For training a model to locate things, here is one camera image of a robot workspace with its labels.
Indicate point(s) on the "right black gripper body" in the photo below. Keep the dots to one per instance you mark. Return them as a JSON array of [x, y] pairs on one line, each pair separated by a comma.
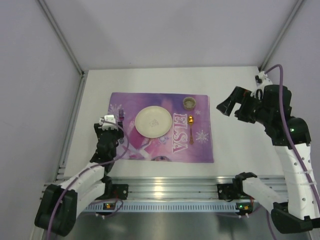
[[242, 107]]

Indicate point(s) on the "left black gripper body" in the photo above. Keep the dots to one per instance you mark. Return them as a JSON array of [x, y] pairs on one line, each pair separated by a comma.
[[107, 133]]

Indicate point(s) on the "iridescent purple fork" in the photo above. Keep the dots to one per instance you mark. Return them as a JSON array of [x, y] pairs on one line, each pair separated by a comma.
[[121, 117]]

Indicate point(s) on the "cream white plate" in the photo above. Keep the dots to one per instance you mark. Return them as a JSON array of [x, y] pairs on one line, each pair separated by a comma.
[[153, 122]]

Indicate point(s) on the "small beige cup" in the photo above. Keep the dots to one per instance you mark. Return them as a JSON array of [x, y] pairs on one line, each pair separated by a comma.
[[189, 103]]

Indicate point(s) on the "gold spoon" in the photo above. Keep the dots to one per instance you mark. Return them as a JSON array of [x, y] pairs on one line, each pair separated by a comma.
[[190, 123]]

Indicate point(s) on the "purple Elsa placemat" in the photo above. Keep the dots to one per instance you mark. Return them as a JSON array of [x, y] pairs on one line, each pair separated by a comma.
[[174, 146]]

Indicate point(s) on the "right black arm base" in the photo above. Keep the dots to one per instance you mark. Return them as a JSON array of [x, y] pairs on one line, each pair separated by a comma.
[[230, 191]]

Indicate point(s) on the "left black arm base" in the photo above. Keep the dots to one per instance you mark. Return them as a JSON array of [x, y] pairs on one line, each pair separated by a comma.
[[114, 190]]

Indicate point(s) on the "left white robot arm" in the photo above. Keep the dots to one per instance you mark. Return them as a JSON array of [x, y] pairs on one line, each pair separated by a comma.
[[61, 204]]

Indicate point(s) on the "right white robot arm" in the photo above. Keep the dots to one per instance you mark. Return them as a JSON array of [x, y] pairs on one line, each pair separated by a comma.
[[291, 139]]

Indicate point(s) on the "aluminium mounting rail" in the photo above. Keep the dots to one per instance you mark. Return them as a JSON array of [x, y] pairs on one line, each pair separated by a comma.
[[198, 189]]

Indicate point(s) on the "left aluminium frame post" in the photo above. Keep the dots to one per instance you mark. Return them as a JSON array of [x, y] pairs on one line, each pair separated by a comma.
[[60, 35]]

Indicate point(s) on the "aluminium frame post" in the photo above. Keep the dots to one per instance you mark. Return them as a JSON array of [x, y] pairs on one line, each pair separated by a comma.
[[60, 35], [298, 5]]

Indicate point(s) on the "perforated grey cable tray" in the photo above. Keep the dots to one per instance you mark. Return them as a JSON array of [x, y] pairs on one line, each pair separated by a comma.
[[169, 207]]

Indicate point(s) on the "right aluminium frame post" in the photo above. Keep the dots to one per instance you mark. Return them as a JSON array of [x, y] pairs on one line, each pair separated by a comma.
[[298, 5]]

